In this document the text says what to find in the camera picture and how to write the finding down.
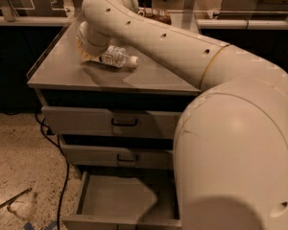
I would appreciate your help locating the clear plastic water bottle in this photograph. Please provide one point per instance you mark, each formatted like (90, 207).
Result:
(118, 57)

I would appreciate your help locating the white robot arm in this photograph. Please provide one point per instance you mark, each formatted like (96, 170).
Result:
(231, 143)

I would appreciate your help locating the grey middle drawer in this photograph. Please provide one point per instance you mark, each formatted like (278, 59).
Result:
(118, 157)

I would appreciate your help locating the brown chip bag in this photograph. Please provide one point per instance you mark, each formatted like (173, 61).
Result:
(159, 15)

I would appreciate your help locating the grey top drawer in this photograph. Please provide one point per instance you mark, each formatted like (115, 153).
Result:
(116, 123)

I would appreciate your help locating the grey open bottom drawer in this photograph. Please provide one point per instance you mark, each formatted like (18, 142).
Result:
(125, 199)

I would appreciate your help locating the metal rod on floor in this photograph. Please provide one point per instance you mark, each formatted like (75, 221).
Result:
(14, 198)

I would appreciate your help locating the grey metal drawer cabinet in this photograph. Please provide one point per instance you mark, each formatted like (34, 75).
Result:
(62, 79)

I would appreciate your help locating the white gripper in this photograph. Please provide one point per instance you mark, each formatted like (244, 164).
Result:
(84, 46)

